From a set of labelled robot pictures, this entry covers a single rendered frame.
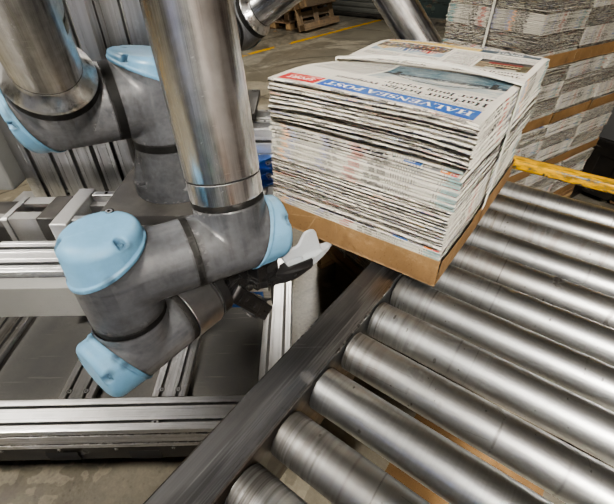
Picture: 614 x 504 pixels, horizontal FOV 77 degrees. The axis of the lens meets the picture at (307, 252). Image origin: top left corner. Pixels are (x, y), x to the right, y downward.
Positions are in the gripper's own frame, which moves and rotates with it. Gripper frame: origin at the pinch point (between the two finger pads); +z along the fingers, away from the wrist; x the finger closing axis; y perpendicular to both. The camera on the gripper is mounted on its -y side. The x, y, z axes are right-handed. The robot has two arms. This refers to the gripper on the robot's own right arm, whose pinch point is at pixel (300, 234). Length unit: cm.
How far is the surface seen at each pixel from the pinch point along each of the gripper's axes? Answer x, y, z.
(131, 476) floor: 37, -79, -34
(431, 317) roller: -24.2, -2.4, -2.7
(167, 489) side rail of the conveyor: -14.0, -0.2, -37.4
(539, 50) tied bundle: -9, 10, 116
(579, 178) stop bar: -34, 1, 45
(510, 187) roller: -23.5, -0.7, 37.5
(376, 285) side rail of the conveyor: -16.1, -0.2, -3.6
